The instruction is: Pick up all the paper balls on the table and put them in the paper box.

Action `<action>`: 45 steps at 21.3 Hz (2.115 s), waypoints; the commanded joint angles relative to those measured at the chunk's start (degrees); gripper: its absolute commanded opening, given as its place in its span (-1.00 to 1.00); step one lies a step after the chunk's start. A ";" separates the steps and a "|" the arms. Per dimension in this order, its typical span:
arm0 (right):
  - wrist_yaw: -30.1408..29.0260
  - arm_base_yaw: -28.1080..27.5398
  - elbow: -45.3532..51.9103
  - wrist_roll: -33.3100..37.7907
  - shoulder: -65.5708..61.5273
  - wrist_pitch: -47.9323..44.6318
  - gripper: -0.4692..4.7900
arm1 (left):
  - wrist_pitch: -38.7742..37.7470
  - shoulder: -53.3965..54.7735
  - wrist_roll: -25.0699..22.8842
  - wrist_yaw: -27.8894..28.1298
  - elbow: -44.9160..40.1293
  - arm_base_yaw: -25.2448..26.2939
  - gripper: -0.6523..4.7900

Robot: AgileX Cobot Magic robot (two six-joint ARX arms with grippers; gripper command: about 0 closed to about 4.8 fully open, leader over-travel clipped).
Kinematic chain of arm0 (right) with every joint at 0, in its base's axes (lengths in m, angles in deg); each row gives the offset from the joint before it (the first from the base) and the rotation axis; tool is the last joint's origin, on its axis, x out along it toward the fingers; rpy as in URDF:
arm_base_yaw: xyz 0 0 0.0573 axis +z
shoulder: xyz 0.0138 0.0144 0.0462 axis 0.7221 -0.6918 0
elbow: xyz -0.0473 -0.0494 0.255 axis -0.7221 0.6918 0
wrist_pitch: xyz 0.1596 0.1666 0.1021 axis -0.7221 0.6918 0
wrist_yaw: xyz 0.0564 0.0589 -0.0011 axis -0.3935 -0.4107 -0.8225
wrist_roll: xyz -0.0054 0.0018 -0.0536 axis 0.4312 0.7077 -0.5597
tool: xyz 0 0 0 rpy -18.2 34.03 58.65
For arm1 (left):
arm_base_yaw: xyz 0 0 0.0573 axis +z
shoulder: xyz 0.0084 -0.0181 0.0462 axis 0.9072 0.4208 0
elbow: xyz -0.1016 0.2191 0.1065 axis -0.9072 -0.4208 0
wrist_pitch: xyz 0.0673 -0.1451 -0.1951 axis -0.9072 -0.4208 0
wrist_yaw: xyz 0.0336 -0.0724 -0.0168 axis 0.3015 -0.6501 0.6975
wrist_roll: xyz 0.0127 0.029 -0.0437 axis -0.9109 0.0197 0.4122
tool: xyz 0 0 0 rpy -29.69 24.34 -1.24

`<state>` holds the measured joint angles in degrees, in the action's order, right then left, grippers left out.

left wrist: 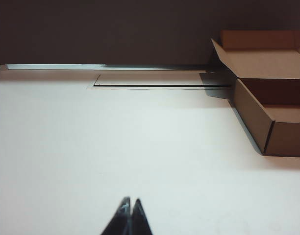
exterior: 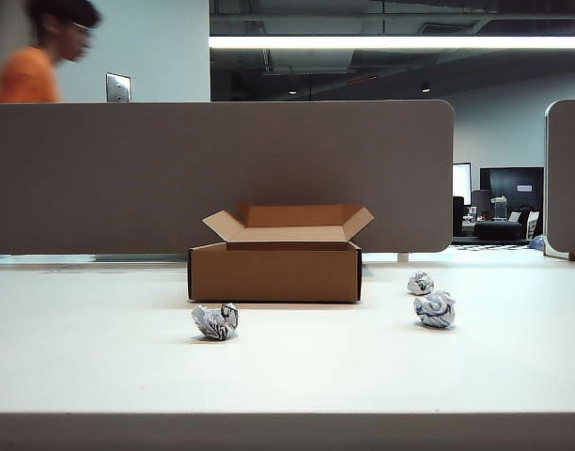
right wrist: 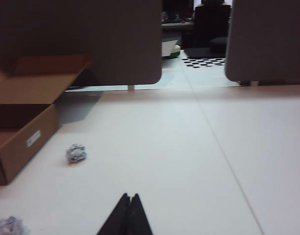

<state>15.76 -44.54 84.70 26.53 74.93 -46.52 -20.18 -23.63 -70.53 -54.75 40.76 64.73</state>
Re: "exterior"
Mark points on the black ceiling spot lamp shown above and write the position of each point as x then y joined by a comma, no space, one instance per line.
426,87

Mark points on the paper ball black print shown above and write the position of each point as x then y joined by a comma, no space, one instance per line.
214,321

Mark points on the wide grey desk partition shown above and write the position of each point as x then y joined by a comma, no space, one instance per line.
104,178

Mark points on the large black wall screen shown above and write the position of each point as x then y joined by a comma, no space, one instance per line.
513,181

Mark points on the white standing screen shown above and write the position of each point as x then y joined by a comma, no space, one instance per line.
461,181

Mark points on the blue plastic bag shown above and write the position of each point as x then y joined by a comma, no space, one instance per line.
537,243

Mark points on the long ceiling light strip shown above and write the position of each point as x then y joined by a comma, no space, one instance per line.
386,42

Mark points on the small paper ball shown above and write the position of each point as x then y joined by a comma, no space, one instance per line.
420,283

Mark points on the narrow grey desk partition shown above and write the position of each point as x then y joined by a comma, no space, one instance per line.
569,178

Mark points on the white chair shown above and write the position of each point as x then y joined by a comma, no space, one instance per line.
533,224

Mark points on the open brown cardboard box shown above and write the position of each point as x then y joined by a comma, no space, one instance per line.
273,277

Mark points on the person in orange shirt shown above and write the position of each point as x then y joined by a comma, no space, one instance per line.
26,75

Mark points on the black sofa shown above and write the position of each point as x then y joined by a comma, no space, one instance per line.
498,230

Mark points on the paper ball blue print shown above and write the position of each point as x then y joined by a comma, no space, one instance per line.
435,310

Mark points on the metal wall switch plate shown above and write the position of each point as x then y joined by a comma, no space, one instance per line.
118,87

